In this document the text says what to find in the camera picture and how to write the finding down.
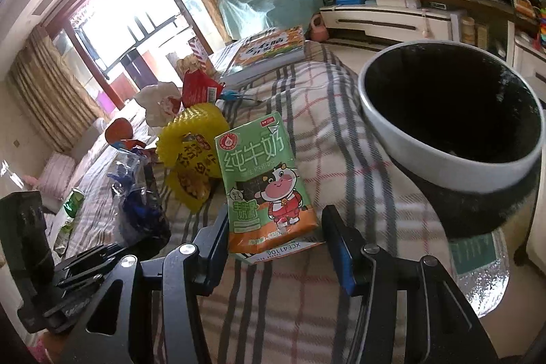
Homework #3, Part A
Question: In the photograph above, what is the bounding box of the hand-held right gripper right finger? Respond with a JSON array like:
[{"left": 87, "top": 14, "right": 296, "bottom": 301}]
[{"left": 321, "top": 204, "right": 501, "bottom": 364}]

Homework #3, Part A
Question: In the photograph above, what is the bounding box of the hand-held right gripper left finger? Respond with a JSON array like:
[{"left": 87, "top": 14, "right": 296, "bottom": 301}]
[{"left": 60, "top": 204, "right": 233, "bottom": 364}]

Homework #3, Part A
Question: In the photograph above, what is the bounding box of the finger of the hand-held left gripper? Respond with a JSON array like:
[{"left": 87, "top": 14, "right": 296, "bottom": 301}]
[
  {"left": 53, "top": 243, "right": 131, "bottom": 275},
  {"left": 55, "top": 266, "right": 124, "bottom": 299}
]

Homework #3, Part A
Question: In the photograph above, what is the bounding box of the green milk carton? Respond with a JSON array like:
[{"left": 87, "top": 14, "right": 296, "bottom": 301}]
[{"left": 214, "top": 111, "right": 326, "bottom": 265}]

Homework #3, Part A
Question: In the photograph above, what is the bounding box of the yellow foam fruit net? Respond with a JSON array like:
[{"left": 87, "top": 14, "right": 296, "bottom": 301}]
[{"left": 155, "top": 102, "right": 231, "bottom": 169}]

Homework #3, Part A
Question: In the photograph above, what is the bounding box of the white black-lined trash bin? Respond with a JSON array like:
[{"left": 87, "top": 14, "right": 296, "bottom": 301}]
[{"left": 357, "top": 41, "right": 542, "bottom": 240}]

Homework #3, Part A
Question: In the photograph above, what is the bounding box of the red packet with white label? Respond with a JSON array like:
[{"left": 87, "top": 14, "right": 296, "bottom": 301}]
[{"left": 181, "top": 70, "right": 228, "bottom": 110}]

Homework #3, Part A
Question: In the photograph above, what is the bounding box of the person's left forearm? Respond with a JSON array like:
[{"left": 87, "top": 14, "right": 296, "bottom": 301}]
[{"left": 33, "top": 336, "right": 64, "bottom": 364}]

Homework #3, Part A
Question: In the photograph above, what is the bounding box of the green drink can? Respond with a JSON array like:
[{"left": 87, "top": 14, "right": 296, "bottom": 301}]
[{"left": 61, "top": 187, "right": 86, "bottom": 220}]

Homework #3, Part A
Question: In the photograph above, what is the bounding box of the clear blue plastic wrapper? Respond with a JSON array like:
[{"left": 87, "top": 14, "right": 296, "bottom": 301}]
[{"left": 106, "top": 146, "right": 172, "bottom": 259}]

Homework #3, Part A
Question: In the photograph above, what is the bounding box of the pink striped pillow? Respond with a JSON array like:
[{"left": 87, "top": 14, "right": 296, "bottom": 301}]
[{"left": 38, "top": 152, "right": 78, "bottom": 191}]

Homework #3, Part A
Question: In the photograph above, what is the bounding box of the yellow snack bag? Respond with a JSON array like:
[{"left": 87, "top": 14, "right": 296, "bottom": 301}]
[{"left": 166, "top": 136, "right": 223, "bottom": 214}]

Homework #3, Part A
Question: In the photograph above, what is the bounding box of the orange fruit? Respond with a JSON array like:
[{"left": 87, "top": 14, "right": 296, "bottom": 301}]
[{"left": 104, "top": 117, "right": 133, "bottom": 144}]

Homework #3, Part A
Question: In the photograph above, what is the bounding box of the silver foil mat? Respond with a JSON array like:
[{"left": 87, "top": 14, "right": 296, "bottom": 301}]
[{"left": 449, "top": 227, "right": 511, "bottom": 319}]

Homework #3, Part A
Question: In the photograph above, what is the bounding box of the blue plastic tool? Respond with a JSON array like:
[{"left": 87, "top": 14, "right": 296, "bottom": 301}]
[{"left": 219, "top": 89, "right": 264, "bottom": 105}]

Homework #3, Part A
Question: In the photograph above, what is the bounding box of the white crumpled plastic bag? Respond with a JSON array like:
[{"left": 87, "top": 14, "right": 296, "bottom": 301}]
[{"left": 138, "top": 83, "right": 185, "bottom": 129}]

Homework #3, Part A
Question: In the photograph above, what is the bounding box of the striped popcorn bag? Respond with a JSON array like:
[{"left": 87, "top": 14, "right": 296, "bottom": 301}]
[{"left": 176, "top": 42, "right": 215, "bottom": 75}]

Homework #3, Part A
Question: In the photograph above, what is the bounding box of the orange children's book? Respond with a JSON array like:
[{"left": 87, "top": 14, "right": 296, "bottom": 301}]
[{"left": 212, "top": 26, "right": 306, "bottom": 88}]

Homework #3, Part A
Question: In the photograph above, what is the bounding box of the pink kettle toy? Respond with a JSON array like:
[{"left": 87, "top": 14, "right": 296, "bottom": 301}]
[{"left": 310, "top": 15, "right": 329, "bottom": 43}]

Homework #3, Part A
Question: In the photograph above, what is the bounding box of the glass balcony door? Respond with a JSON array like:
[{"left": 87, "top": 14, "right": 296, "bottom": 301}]
[{"left": 42, "top": 0, "right": 215, "bottom": 114}]

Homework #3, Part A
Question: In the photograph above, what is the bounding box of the white television cabinet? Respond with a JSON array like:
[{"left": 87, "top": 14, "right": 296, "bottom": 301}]
[{"left": 319, "top": 0, "right": 546, "bottom": 102}]

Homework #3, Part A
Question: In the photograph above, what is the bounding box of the teal covered furniture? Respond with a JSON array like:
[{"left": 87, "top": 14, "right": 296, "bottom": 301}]
[{"left": 218, "top": 0, "right": 326, "bottom": 43}]

